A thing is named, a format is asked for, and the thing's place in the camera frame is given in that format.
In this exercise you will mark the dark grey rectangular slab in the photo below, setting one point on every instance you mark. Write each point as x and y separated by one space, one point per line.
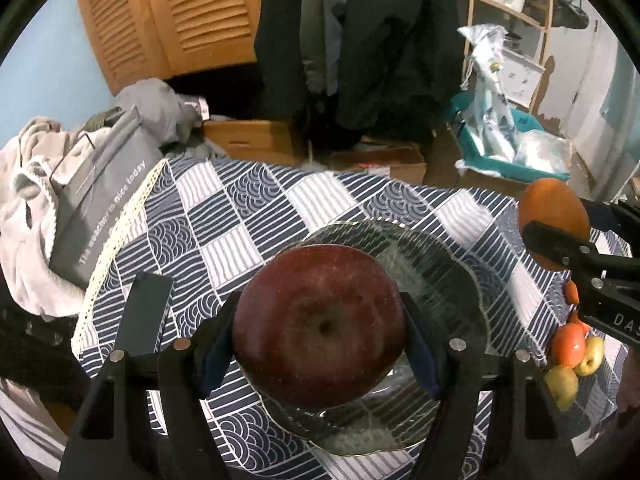
147 310

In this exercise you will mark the flat brown cardboard box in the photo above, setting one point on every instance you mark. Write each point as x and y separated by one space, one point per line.
380 160

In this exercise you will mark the wooden shelf rack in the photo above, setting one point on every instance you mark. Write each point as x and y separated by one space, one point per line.
545 35

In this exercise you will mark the olive green cloth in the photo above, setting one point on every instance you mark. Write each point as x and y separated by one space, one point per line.
100 120

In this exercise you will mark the large orange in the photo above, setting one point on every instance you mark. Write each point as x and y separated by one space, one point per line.
550 205

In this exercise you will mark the dark hanging pan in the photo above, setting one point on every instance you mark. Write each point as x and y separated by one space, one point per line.
570 10

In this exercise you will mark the teal storage bin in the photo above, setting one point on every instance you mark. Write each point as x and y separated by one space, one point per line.
470 135

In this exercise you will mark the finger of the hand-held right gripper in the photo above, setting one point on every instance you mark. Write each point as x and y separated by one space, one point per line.
615 220
555 244

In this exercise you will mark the white patterned storage box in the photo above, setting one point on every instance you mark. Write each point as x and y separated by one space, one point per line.
520 77

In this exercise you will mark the black hanging coat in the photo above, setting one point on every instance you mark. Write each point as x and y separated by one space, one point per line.
395 35

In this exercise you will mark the beige cloth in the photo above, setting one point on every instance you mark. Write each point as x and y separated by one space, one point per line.
25 170

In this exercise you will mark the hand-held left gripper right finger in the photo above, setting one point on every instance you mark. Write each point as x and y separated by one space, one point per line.
425 360

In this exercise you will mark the wooden louvered cabinet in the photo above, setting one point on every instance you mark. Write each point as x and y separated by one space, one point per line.
200 10

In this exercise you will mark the green yellow pear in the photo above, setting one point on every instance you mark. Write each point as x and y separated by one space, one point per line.
562 385

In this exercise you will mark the grey clothes pile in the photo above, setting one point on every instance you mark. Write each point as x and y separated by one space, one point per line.
150 105

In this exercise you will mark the grey printed paper bag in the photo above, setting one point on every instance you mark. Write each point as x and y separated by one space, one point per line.
100 195

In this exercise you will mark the tan cardboard box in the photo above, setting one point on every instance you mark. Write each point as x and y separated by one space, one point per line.
245 140

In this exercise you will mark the small tangerine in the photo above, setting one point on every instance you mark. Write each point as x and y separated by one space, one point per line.
567 345
571 292

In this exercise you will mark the grey hanging jacket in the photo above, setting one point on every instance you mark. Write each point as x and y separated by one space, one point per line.
325 10

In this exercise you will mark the small steel pot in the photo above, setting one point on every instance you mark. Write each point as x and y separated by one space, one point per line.
512 40

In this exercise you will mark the clear glass plate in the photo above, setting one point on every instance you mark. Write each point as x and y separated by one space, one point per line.
440 280

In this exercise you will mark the red apple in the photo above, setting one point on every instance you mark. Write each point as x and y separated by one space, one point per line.
320 325

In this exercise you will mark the clear plastic bag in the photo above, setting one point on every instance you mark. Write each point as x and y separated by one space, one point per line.
545 152

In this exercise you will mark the white printed plastic bag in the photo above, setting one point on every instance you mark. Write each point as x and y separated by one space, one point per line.
490 90

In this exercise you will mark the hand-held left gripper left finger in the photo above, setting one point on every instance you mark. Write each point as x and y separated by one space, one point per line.
215 360

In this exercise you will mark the blue white patterned tablecloth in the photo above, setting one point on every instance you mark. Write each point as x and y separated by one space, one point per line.
240 230

